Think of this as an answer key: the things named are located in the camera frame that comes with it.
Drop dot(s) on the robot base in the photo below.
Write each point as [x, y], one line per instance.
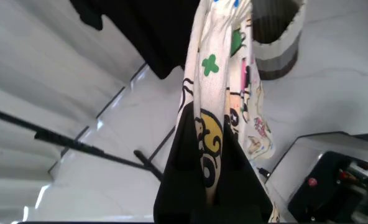
[327, 180]

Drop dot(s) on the cream printed garment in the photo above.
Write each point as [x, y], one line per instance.
[215, 37]

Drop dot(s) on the black garment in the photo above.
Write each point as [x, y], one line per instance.
[146, 25]

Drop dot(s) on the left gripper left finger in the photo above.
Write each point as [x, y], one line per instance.
[181, 180]

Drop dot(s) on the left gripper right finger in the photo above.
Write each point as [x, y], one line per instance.
[240, 193]

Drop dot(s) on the black clothes rack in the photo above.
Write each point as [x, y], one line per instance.
[62, 141]

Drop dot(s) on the white laundry basket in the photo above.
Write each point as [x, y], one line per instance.
[277, 53]

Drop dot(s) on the white curtain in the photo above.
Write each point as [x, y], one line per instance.
[47, 62]

